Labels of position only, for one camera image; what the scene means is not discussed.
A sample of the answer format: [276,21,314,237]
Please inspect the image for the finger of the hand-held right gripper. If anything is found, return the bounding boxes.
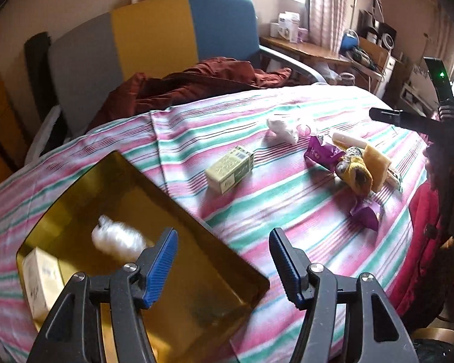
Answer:
[369,108,436,132]

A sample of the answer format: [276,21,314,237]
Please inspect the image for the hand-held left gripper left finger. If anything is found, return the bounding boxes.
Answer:
[26,227,179,363]

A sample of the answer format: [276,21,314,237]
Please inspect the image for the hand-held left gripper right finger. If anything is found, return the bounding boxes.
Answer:
[268,228,420,363]

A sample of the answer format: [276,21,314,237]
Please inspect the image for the yellow sponge cloth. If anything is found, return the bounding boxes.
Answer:
[363,144,392,193]

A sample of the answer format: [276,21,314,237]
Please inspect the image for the clear bag of cotton balls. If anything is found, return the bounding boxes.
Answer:
[91,215,148,263]

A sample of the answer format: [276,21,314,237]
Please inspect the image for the white rectangular block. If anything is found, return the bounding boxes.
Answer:
[328,130,369,150]

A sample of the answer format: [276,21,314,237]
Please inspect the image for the gold metal tin box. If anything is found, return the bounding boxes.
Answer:
[16,150,271,363]

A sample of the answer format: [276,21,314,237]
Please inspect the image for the purple foil wrapper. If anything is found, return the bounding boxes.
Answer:
[304,135,347,172]
[350,198,383,231]

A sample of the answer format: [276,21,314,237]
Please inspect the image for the pale green small box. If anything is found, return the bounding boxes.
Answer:
[205,146,255,194]

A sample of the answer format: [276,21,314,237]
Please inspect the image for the blue round object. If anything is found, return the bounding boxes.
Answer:
[340,30,360,51]

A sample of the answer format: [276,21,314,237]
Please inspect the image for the wooden side desk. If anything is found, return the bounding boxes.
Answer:
[259,36,387,84]

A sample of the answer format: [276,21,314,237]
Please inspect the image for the crumpled white tissue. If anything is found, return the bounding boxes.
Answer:
[266,117,300,144]

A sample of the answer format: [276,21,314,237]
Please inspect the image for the white cardboard box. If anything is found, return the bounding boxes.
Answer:
[23,247,67,322]

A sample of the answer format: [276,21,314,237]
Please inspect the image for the red garment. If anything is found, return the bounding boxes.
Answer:
[395,179,454,316]

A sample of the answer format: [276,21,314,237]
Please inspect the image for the white product boxes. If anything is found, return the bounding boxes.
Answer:
[278,11,301,42]

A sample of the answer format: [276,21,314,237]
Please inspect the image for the maroon crumpled cloth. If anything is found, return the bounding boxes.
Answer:
[87,57,294,133]

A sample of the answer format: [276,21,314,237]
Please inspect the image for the wooden wardrobe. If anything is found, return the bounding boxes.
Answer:
[0,26,27,197]

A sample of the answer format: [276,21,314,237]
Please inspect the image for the grey yellow blue chair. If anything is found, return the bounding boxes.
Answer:
[47,0,328,137]

